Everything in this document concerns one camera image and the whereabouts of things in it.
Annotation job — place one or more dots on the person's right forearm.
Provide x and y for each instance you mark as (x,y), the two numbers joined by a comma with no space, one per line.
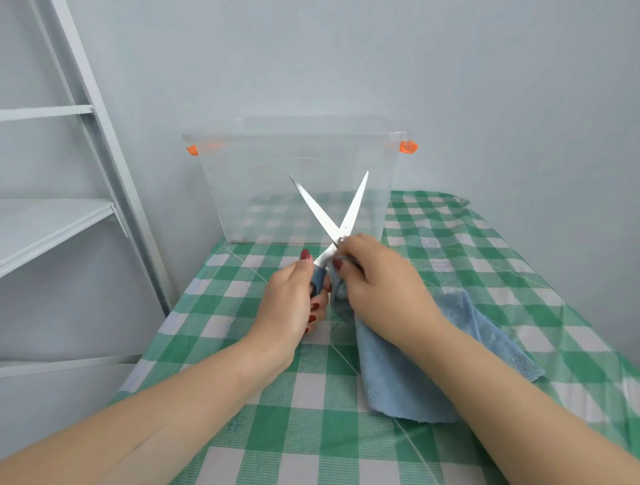
(535,419)

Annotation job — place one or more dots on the blue microfibre cloth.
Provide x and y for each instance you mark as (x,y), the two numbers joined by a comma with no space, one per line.
(400,385)

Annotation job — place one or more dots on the person's right hand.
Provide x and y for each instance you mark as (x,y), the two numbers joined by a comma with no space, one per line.
(395,295)

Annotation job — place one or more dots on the person's left forearm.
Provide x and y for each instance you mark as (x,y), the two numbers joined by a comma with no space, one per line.
(125,424)

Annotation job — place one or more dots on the clear plastic storage box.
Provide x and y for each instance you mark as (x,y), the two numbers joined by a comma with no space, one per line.
(260,185)

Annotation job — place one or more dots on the person's left hand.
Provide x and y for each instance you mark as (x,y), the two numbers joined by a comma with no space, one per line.
(285,315)

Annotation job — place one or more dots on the green white checkered tablecloth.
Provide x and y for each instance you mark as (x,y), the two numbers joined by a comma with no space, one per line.
(330,429)

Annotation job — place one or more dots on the white metal shelf rack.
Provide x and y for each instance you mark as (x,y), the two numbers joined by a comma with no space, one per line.
(50,230)

